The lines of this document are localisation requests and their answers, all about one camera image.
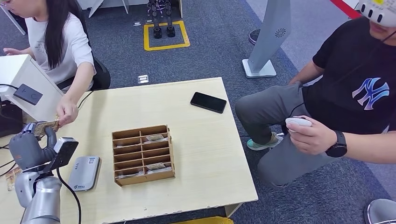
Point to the person's right hand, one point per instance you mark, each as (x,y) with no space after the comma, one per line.
(13,51)

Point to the red floor strip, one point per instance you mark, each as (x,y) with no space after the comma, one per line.
(345,7)

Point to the black flat scanner device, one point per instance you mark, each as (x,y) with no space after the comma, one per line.
(28,94)

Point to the person's right forearm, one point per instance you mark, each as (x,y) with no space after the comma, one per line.
(27,52)

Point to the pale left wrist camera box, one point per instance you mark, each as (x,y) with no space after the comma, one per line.
(65,148)

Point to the black office chair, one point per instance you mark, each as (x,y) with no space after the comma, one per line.
(102,74)

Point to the black wristwatch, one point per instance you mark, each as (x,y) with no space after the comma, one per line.
(337,148)

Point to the grey card reader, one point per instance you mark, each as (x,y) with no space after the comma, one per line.
(85,173)

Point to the operator person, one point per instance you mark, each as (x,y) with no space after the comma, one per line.
(340,92)

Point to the patterned room key card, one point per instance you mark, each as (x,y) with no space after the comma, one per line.
(129,176)
(154,138)
(156,167)

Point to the white furniture frame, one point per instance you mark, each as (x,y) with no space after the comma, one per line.
(96,6)

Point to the white headset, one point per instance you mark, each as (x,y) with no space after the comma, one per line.
(377,10)

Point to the operator's right forearm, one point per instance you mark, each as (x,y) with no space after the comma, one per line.
(307,73)

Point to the person's left forearm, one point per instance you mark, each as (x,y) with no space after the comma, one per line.
(79,85)

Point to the patterned ID card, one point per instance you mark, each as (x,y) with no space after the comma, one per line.
(46,125)

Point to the yellow floor tape strip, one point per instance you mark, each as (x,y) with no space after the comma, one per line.
(210,221)

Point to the grey kiosk stand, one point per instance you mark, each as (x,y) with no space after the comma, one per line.
(271,31)

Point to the wooden slotted organizer box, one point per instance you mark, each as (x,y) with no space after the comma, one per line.
(144,181)

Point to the white handheld remote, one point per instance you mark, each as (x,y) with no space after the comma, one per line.
(298,121)

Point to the black box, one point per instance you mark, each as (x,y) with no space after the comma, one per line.
(9,120)

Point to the person's left hand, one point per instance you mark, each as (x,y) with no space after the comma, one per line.
(67,111)

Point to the operator's left forearm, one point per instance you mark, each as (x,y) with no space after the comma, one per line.
(371,148)

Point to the white cabinet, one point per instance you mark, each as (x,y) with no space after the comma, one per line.
(18,69)

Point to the yellow floor tape square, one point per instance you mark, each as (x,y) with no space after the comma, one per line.
(166,47)

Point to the black shoe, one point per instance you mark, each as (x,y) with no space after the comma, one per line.
(253,37)

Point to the metal floor socket plate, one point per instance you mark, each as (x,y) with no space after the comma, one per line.
(143,79)

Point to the operator's left hand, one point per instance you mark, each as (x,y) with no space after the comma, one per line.
(312,139)

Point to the teal sneaker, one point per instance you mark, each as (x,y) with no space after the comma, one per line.
(263,144)

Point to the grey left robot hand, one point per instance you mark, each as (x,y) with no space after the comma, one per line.
(29,150)

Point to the black smartphone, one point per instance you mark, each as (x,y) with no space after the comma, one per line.
(208,102)

